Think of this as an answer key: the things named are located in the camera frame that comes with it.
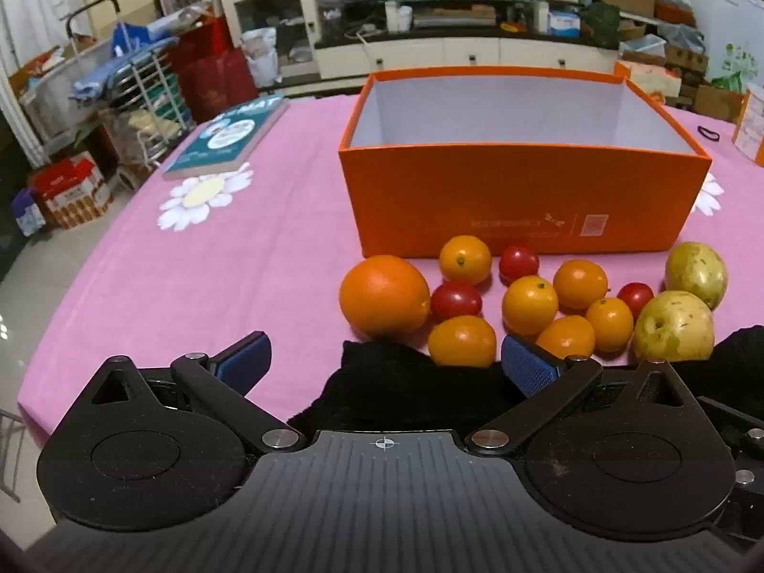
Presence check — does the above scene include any teal book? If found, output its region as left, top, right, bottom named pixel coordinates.
left=162, top=93, right=291, bottom=181

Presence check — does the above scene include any yellow-green pear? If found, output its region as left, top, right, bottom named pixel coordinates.
left=665, top=242, right=729, bottom=310
left=633, top=290, right=716, bottom=362

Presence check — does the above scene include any red white carton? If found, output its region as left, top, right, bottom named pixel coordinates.
left=30, top=152, right=114, bottom=231

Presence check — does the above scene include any silver media player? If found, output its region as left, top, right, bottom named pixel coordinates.
left=412, top=5, right=498, bottom=28

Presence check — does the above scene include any black fuzzy cloth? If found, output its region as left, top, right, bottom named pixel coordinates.
left=288, top=325, right=764, bottom=434

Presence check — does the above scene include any white glass-door cabinet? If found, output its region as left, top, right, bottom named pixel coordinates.
left=221, top=0, right=323, bottom=87

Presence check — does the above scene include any large orange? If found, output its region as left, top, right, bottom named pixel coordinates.
left=339, top=255, right=432, bottom=338

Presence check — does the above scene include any large red gift bag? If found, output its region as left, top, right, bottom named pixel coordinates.
left=179, top=48, right=260, bottom=123

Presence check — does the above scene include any blue white small box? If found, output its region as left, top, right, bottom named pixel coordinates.
left=11, top=187, right=45, bottom=236

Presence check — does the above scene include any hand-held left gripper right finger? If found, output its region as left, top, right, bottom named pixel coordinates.
left=468, top=334, right=699, bottom=455

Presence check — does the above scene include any black-handled trolley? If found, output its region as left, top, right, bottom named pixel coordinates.
left=15, top=0, right=129, bottom=156

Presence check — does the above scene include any small red gift bag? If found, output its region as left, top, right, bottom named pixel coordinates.
left=170, top=15, right=233, bottom=73

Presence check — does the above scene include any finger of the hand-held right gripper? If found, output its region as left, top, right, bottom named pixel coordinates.
left=719, top=412, right=764, bottom=541

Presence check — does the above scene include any blue white mask box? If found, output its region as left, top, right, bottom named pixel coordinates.
left=546, top=11, right=583, bottom=37

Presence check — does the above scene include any dark green bag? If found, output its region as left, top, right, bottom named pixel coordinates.
left=582, top=3, right=622, bottom=49

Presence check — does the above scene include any white printed bag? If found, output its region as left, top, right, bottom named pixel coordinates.
left=242, top=27, right=281, bottom=87

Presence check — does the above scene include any white TV cabinet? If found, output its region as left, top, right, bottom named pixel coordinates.
left=313, top=0, right=625, bottom=81

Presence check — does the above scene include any red cherry tomato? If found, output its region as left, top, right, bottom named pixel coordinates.
left=616, top=282, right=655, bottom=318
left=430, top=282, right=483, bottom=322
left=498, top=244, right=541, bottom=284

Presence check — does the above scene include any small orange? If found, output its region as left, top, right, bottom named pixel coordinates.
left=585, top=297, right=635, bottom=353
left=439, top=235, right=493, bottom=286
left=427, top=315, right=498, bottom=369
left=501, top=275, right=560, bottom=336
left=552, top=259, right=610, bottom=310
left=536, top=315, right=596, bottom=362

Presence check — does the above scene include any orange white carton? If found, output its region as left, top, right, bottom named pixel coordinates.
left=731, top=85, right=764, bottom=168

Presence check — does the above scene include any white freezer with leaf decal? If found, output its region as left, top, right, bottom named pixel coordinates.
left=665, top=0, right=764, bottom=81

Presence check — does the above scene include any orange cardboard box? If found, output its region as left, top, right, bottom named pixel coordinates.
left=338, top=67, right=714, bottom=260

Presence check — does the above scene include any orange fruit gift carton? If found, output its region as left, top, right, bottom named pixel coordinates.
left=615, top=60, right=684, bottom=108

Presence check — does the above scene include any metal wire rack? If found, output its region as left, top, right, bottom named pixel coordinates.
left=98, top=42, right=195, bottom=168

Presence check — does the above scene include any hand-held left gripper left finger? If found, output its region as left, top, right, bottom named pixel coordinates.
left=77, top=331, right=308, bottom=455

